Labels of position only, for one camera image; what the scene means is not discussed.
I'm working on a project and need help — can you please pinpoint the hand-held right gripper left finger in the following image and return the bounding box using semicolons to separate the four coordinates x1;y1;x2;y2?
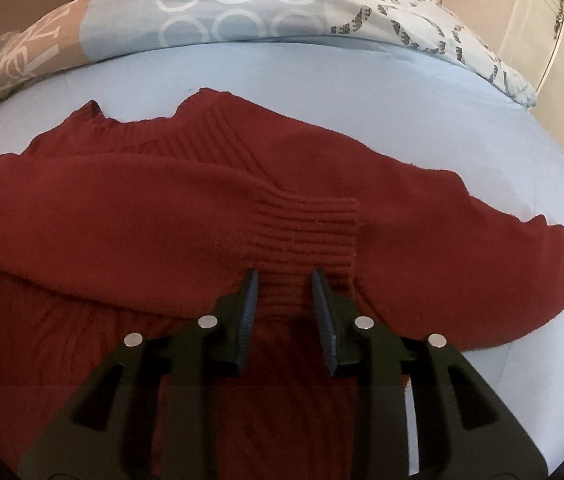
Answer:
18;269;263;480

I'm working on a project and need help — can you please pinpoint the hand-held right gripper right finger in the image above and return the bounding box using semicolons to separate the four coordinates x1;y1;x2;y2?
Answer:
310;268;548;480

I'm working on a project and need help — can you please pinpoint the red knit sweater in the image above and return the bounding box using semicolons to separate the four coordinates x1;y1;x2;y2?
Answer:
0;87;564;480

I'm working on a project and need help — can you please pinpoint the brown headboard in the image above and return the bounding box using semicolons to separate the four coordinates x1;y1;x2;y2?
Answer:
0;0;75;56

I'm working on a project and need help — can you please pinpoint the patterned blue beige pillow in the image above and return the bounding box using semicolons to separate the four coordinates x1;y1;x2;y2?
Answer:
0;0;538;143

